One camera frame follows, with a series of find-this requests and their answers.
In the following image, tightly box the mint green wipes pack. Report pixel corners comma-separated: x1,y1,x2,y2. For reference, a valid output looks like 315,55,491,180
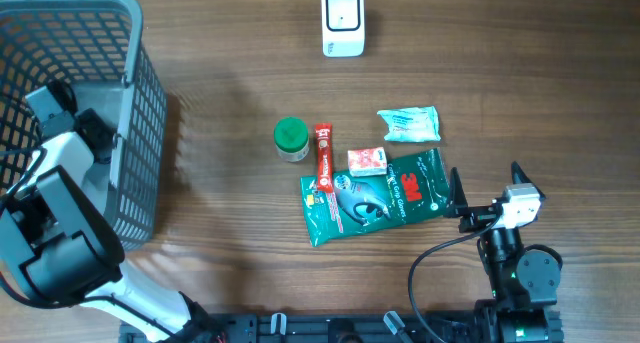
377,106,441,143

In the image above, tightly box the green lid jar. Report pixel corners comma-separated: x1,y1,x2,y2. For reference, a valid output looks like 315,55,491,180
273,117,310,162

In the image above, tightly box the small red white box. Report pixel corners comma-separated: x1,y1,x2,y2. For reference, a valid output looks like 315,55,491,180
347,147,388,177

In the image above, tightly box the white barcode scanner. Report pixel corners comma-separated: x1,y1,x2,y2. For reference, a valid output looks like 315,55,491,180
321,0,366,58

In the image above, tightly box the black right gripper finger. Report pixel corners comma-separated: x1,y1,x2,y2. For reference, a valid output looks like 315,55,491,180
444,167,469,218
511,161,546,199

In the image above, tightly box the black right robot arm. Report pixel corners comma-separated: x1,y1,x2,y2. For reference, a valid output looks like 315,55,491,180
445,162,564,343

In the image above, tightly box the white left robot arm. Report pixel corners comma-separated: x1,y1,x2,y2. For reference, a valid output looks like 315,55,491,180
1,111,218,342

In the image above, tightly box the grey plastic basket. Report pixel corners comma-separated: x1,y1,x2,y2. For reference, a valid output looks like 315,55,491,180
1,0,168,251

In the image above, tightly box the green 3M gloves pack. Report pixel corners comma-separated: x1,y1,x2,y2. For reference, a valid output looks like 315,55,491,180
300,148,450,247

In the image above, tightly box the red sachet stick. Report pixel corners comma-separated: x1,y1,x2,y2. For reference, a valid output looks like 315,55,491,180
315,123,333,193

